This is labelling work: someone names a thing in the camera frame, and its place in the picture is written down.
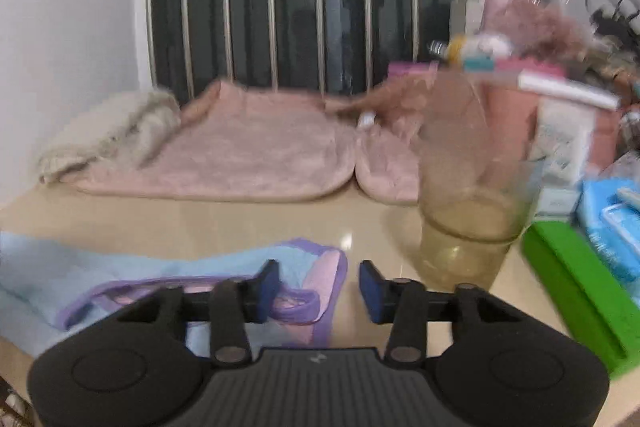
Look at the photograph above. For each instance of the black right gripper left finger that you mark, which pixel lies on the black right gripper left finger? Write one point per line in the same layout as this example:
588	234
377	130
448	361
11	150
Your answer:
233	304

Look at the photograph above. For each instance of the yellow white plush toy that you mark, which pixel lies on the yellow white plush toy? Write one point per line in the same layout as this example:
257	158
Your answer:
464	47

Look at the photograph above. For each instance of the pink blue purple-trimmed garment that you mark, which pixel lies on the pink blue purple-trimmed garment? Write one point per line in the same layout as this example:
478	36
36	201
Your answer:
50	291

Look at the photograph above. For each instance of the blue tissue pack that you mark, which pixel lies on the blue tissue pack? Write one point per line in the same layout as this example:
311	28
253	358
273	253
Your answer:
612	227

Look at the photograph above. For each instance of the white flat box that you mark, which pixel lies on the white flat box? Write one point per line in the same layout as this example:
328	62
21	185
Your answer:
570	90

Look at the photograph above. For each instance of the green book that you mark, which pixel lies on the green book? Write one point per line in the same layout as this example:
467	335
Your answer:
596	310

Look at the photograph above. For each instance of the folded beige knit blanket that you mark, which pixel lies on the folded beige knit blanket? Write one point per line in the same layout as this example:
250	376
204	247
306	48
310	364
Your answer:
127	129

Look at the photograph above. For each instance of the clear drinking glass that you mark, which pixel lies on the clear drinking glass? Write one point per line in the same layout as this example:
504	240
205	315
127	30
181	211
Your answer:
476	195

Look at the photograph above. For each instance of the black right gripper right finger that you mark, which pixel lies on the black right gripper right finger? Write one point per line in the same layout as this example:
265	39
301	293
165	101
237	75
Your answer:
399	303

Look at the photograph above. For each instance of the white small carton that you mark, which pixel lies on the white small carton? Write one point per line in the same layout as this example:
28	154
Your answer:
563	140

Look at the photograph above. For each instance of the pink quilted jacket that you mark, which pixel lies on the pink quilted jacket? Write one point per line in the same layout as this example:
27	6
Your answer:
240	145

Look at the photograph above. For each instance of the salmon pink box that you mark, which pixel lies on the salmon pink box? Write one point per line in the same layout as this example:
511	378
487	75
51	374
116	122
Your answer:
511	117

